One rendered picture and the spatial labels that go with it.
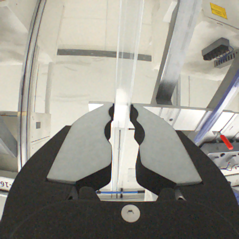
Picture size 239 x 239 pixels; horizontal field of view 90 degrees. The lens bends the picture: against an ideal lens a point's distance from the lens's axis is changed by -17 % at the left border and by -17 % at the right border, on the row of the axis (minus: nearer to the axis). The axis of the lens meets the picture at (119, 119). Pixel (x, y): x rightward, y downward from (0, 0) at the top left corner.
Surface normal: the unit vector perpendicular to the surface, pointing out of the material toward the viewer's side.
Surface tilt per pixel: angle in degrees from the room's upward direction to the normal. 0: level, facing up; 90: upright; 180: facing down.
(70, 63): 90
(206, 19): 90
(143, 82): 90
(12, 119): 90
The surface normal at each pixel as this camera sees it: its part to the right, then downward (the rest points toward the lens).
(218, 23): 0.11, 0.00
